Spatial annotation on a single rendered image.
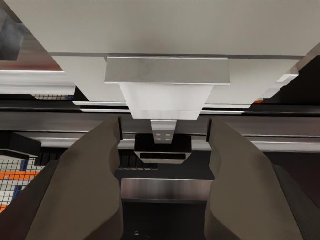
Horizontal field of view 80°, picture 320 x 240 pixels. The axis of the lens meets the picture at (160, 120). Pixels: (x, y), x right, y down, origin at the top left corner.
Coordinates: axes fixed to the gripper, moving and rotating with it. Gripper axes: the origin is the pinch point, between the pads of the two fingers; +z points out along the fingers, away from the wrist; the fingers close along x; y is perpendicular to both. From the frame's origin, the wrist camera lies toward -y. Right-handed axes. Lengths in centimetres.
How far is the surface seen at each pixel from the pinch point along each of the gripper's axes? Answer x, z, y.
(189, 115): 3.2, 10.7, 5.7
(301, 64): 126, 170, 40
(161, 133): -0.3, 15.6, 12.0
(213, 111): 6.1, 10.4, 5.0
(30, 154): -32.3, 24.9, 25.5
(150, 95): -1.4, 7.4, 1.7
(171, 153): 1.7, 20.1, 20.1
